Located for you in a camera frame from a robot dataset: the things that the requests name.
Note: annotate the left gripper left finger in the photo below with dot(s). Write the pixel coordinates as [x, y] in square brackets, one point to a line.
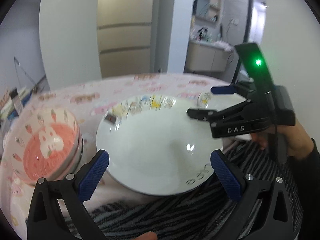
[45, 219]

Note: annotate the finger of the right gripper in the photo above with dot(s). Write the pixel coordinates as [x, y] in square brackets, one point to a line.
[242, 88]
[211, 116]

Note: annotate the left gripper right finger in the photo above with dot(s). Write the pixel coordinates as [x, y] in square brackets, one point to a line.
[275, 220]

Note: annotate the white cartoon plate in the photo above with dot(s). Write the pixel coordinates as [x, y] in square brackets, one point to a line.
[218, 102]
[154, 147]

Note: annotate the pink rabbit bowl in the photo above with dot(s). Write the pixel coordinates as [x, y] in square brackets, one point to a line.
[40, 142]

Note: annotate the white ribbed bowl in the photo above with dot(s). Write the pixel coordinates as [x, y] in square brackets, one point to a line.
[74, 156]

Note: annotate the person's right hand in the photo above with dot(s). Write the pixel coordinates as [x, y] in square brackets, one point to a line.
[299, 144]

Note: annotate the pink cloth on vanity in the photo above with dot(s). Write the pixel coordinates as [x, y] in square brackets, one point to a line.
[223, 46]

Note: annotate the beige bathroom vanity cabinet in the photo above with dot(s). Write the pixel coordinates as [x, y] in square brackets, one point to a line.
[205, 57]

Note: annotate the black striped grey cloth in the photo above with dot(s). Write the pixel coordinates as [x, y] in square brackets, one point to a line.
[199, 214]

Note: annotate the gold three-door refrigerator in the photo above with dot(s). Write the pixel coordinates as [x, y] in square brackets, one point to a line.
[124, 36]

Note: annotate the leaning mop pole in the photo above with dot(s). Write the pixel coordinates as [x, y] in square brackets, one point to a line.
[17, 65]

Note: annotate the wall mirror cabinet shelf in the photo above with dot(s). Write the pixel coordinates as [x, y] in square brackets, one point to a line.
[207, 10]

